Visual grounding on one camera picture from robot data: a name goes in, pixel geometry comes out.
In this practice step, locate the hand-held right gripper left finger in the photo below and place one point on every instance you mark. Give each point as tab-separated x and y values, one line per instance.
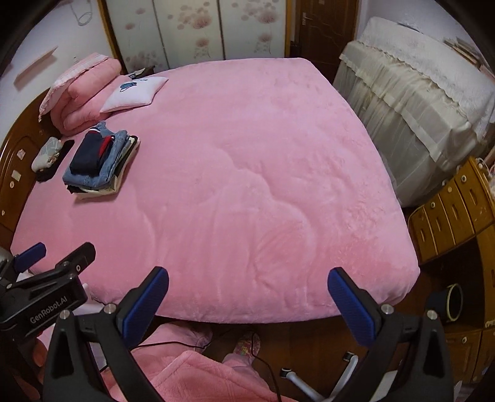
149	305

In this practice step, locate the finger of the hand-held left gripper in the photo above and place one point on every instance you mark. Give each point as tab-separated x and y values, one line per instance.
75	259
33	255

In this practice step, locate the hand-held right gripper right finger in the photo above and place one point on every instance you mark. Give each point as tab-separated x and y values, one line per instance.
352	309

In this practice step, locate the red and navy varsity jacket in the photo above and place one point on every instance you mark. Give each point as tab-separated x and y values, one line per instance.
87	156

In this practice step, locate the folded cream clothes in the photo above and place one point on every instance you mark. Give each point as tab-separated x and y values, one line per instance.
123	166

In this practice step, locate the person's left hand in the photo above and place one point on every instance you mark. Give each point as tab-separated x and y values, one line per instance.
38	355

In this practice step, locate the white chair base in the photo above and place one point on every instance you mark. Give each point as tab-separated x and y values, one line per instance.
340	373

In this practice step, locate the black cloth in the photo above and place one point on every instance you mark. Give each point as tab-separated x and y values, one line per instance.
58	166

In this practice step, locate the wooden headboard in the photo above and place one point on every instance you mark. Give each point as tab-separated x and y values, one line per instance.
15	162

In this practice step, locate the folded blue jeans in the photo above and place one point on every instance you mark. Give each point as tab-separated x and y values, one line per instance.
108	170

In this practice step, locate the black cup with beige rim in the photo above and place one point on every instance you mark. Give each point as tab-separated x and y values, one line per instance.
450	303

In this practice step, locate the grey floral pouch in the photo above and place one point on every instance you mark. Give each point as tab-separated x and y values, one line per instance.
46	154

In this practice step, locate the pink patterned slipper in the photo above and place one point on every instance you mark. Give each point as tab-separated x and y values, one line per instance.
243	348

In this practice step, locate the wooden drawer cabinet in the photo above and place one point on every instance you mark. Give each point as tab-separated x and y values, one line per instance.
452	216

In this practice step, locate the pink fleece bed blanket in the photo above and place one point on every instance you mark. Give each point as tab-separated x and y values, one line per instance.
239	174

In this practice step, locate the folded pink quilt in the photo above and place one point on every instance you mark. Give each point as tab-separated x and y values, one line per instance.
83	96

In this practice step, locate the white pillow with blue print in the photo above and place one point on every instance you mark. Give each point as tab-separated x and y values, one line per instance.
133	92

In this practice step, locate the cream lace covered furniture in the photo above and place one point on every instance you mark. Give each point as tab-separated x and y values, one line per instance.
417	96

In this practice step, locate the floral panel wardrobe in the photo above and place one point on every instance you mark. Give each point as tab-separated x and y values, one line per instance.
193	31

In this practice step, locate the dark wooden door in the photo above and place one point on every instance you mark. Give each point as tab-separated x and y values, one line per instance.
325	34

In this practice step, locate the pink wall strip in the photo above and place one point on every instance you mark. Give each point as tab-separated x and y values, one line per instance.
36	65

